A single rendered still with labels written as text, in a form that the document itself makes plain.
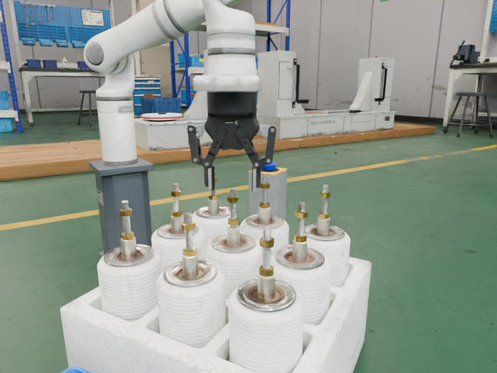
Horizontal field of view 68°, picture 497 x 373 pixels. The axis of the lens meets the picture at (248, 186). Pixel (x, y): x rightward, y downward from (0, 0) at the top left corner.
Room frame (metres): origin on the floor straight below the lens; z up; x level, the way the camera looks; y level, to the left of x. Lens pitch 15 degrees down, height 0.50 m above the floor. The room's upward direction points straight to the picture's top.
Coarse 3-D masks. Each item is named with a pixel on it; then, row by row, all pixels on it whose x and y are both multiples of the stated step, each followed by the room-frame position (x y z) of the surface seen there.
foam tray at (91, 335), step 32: (96, 288) 0.56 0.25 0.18; (352, 288) 0.56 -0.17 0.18; (64, 320) 0.49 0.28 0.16; (96, 320) 0.47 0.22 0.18; (352, 320) 0.53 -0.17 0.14; (96, 352) 0.46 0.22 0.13; (128, 352) 0.43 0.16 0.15; (160, 352) 0.40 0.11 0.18; (192, 352) 0.40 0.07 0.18; (224, 352) 0.42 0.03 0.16; (320, 352) 0.40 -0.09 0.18; (352, 352) 0.55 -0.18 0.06
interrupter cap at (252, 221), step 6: (252, 216) 0.70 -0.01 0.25; (258, 216) 0.70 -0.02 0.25; (270, 216) 0.70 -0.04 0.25; (276, 216) 0.70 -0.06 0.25; (246, 222) 0.67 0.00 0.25; (252, 222) 0.67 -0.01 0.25; (258, 222) 0.68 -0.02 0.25; (270, 222) 0.68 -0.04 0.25; (276, 222) 0.67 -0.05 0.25; (282, 222) 0.67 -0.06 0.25; (258, 228) 0.65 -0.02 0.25; (270, 228) 0.64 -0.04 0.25
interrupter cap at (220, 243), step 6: (240, 234) 0.61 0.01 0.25; (216, 240) 0.59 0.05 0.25; (222, 240) 0.59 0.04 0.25; (240, 240) 0.59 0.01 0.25; (246, 240) 0.59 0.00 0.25; (252, 240) 0.59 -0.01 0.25; (216, 246) 0.56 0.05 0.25; (222, 246) 0.56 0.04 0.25; (228, 246) 0.56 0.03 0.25; (234, 246) 0.56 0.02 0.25; (240, 246) 0.56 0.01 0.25; (246, 246) 0.56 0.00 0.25; (252, 246) 0.56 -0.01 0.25; (228, 252) 0.54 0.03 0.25; (234, 252) 0.54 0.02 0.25; (240, 252) 0.54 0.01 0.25
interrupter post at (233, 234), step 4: (228, 228) 0.57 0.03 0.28; (232, 228) 0.57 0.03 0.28; (236, 228) 0.57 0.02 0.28; (228, 232) 0.57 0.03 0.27; (232, 232) 0.57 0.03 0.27; (236, 232) 0.57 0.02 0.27; (228, 236) 0.57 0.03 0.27; (232, 236) 0.57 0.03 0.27; (236, 236) 0.57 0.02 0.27; (228, 240) 0.57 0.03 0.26; (232, 240) 0.57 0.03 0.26; (236, 240) 0.57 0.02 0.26; (228, 244) 0.57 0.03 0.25; (232, 244) 0.57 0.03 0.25; (236, 244) 0.57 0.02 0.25
